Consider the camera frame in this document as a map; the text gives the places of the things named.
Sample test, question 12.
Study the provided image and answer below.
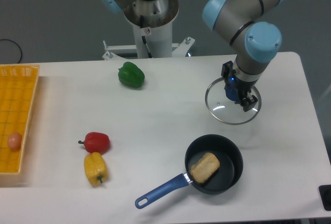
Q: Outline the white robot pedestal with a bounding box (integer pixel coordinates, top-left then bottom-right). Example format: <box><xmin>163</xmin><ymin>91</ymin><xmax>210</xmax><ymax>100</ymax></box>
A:
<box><xmin>102</xmin><ymin>0</ymin><xmax>195</xmax><ymax>60</ymax></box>

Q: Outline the black cable loop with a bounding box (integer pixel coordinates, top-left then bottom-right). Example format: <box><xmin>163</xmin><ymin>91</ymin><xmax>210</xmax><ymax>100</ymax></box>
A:
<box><xmin>0</xmin><ymin>39</ymin><xmax>23</xmax><ymax>64</ymax></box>

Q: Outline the yellow bell pepper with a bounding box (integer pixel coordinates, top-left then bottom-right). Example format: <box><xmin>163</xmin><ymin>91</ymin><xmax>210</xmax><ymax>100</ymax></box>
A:
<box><xmin>84</xmin><ymin>152</ymin><xmax>109</xmax><ymax>187</ymax></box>

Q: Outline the green bell pepper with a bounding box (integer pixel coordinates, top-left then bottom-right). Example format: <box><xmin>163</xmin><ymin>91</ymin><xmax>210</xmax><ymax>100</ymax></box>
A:
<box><xmin>118</xmin><ymin>62</ymin><xmax>145</xmax><ymax>88</ymax></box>

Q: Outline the yellow plastic basket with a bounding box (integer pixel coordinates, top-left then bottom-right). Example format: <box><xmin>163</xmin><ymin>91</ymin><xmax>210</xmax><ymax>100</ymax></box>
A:
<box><xmin>1</xmin><ymin>64</ymin><xmax>40</xmax><ymax>175</ymax></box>

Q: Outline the dark pot blue handle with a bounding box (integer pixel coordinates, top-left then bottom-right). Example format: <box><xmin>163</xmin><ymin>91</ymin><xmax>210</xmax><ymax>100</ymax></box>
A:
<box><xmin>135</xmin><ymin>134</ymin><xmax>244</xmax><ymax>209</ymax></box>

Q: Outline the black object at edge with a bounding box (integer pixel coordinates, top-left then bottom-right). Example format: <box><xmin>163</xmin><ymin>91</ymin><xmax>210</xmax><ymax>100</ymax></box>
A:
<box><xmin>319</xmin><ymin>185</ymin><xmax>331</xmax><ymax>211</ymax></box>

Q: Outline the red bell pepper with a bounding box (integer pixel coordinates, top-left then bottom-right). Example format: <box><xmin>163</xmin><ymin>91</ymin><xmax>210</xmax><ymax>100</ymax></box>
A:
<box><xmin>78</xmin><ymin>132</ymin><xmax>111</xmax><ymax>154</ymax></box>

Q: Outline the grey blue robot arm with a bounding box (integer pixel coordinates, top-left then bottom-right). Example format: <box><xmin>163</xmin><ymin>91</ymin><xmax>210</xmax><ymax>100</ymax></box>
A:
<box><xmin>101</xmin><ymin>0</ymin><xmax>283</xmax><ymax>111</ymax></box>

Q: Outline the brown egg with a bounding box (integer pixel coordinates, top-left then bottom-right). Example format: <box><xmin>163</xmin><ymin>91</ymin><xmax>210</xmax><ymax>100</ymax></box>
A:
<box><xmin>7</xmin><ymin>132</ymin><xmax>22</xmax><ymax>151</ymax></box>

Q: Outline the glass pot lid blue knob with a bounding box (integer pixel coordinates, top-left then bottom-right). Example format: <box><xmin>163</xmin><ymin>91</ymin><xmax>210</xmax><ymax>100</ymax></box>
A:
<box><xmin>205</xmin><ymin>76</ymin><xmax>262</xmax><ymax>126</ymax></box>

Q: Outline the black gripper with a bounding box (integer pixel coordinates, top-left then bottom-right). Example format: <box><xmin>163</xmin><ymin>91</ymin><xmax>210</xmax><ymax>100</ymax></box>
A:
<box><xmin>221</xmin><ymin>61</ymin><xmax>258</xmax><ymax>112</ymax></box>

